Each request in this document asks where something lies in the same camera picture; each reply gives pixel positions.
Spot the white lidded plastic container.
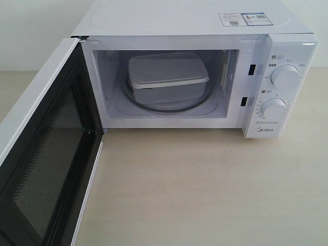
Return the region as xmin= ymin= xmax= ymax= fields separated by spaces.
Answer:
xmin=128 ymin=52 xmax=210 ymax=104

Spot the white microwave door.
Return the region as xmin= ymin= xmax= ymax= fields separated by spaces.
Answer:
xmin=1 ymin=38 xmax=103 ymax=245

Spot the white microwave oven body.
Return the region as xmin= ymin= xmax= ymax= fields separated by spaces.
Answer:
xmin=72 ymin=1 xmax=318 ymax=138

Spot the glass turntable plate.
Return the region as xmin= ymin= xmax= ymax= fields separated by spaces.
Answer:
xmin=121 ymin=77 xmax=213 ymax=114

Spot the lower white timer knob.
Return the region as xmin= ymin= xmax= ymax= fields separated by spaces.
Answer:
xmin=261 ymin=98 xmax=286 ymax=119

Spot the warning label sticker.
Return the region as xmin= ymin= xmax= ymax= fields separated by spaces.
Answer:
xmin=218 ymin=12 xmax=273 ymax=27

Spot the upper white control knob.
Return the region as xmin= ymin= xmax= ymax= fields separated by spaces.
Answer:
xmin=271 ymin=65 xmax=300 ymax=90

